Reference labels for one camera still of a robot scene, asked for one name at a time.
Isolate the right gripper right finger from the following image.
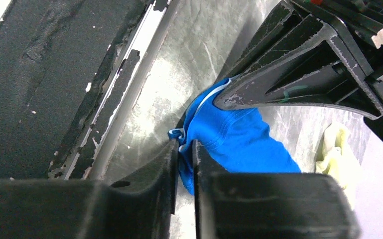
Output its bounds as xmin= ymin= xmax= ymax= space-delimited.
xmin=193 ymin=141 xmax=362 ymax=239

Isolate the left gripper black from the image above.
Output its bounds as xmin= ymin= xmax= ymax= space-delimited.
xmin=215 ymin=0 xmax=383 ymax=142

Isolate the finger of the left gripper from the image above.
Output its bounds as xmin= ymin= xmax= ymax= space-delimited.
xmin=224 ymin=0 xmax=302 ymax=77

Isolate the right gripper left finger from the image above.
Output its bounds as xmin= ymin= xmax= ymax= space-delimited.
xmin=0 ymin=140 xmax=178 ymax=239

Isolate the blue underwear white trim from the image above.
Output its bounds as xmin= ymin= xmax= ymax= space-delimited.
xmin=167 ymin=78 xmax=301 ymax=195

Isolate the cream yellow cloth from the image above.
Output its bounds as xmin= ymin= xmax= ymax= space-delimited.
xmin=315 ymin=121 xmax=362 ymax=210

